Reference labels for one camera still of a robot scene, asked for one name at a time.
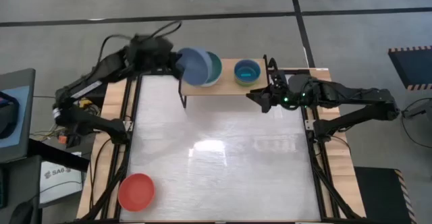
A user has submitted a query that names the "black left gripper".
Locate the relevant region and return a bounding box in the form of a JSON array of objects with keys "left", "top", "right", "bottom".
[{"left": 130, "top": 34, "right": 186, "bottom": 80}]

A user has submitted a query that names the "blue mat with striped edge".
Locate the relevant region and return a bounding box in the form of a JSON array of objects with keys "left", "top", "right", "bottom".
[{"left": 387, "top": 45, "right": 432, "bottom": 92}]

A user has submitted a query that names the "black metal table frame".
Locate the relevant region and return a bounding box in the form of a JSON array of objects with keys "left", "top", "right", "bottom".
[{"left": 80, "top": 67, "right": 364, "bottom": 224}]

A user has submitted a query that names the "black mat with striped edge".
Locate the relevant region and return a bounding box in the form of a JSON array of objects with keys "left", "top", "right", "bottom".
[{"left": 353, "top": 166, "right": 418, "bottom": 224}]

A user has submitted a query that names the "large blue bowl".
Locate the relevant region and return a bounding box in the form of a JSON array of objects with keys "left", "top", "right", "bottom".
[{"left": 176, "top": 47, "right": 213, "bottom": 86}]

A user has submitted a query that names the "white box with SA6 print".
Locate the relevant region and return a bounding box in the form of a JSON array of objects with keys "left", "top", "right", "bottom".
[{"left": 39, "top": 159, "right": 84, "bottom": 207}]

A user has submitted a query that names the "large red bowl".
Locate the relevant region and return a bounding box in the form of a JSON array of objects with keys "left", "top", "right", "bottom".
[{"left": 117, "top": 173, "right": 157, "bottom": 213}]

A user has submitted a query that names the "large teal bowl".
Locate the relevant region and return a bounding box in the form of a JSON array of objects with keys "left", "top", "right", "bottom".
[{"left": 202, "top": 51, "right": 223, "bottom": 86}]

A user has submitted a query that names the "small blue plastic bowl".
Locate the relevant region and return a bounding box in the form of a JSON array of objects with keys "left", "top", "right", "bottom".
[{"left": 234, "top": 59, "right": 262, "bottom": 84}]

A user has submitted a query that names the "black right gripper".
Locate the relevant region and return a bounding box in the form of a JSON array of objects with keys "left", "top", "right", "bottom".
[{"left": 246, "top": 82, "right": 295, "bottom": 114}]

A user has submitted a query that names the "black side desk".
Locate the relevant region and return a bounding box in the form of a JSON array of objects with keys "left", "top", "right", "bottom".
[{"left": 0, "top": 138, "right": 90, "bottom": 224}]

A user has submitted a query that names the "grey laptop with blue pad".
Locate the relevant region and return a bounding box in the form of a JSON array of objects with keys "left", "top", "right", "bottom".
[{"left": 0, "top": 67, "right": 36, "bottom": 164}]

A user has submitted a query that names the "small green plastic bowl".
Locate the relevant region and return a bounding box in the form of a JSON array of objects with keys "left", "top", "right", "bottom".
[{"left": 234, "top": 75, "right": 261, "bottom": 88}]

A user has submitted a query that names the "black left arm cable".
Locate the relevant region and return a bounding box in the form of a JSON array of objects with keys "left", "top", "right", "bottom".
[{"left": 97, "top": 20, "right": 183, "bottom": 69}]

